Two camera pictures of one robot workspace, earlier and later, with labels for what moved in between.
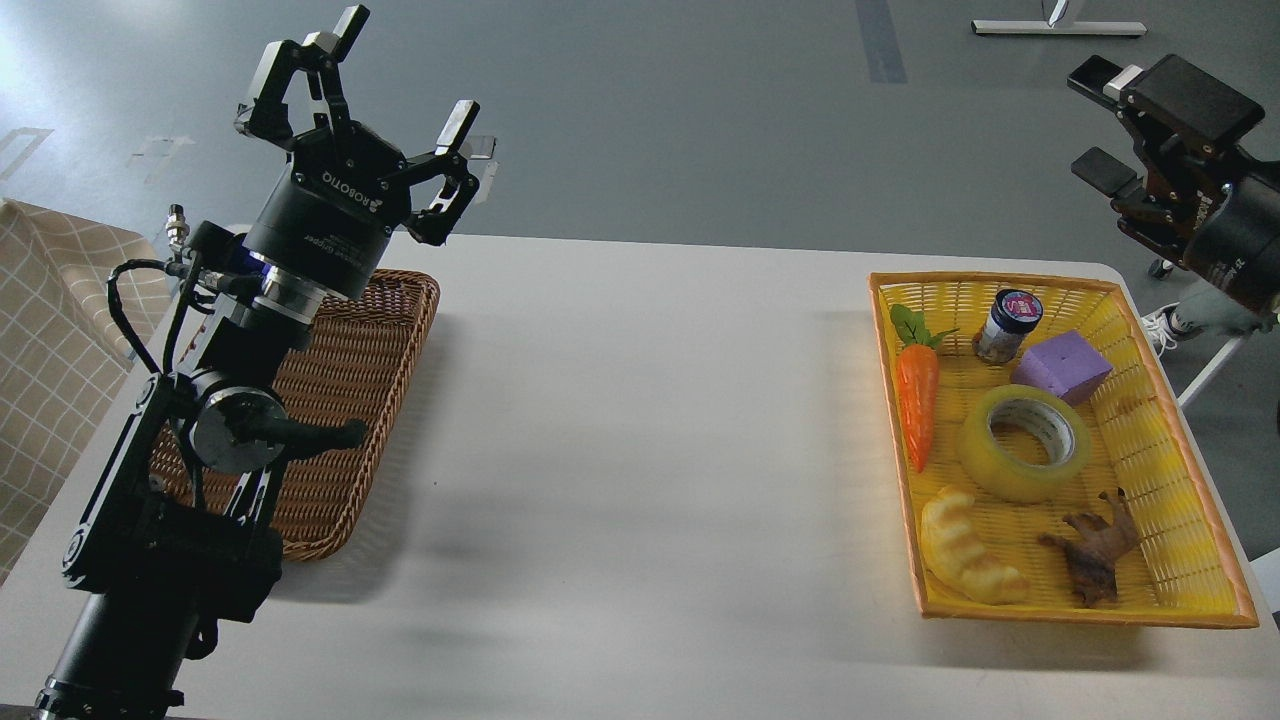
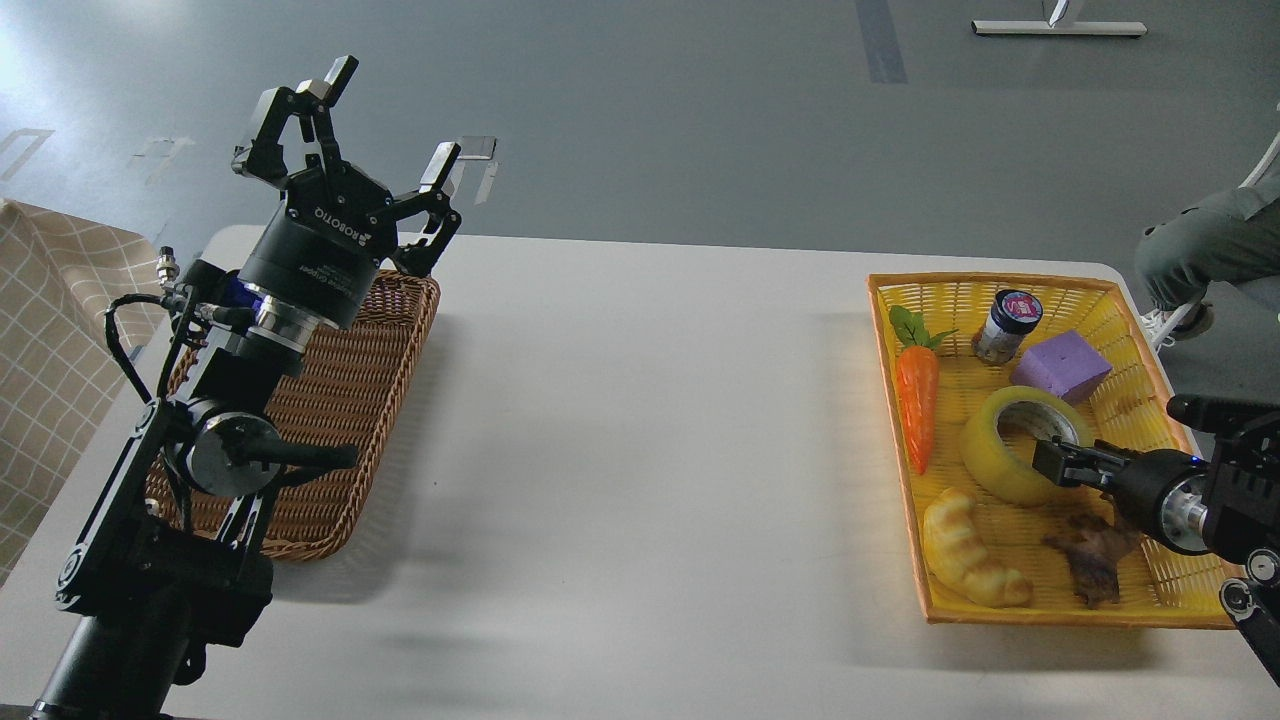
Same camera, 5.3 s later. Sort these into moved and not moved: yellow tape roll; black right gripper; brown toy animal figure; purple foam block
Moved: black right gripper
Not moved: yellow tape roll; brown toy animal figure; purple foam block
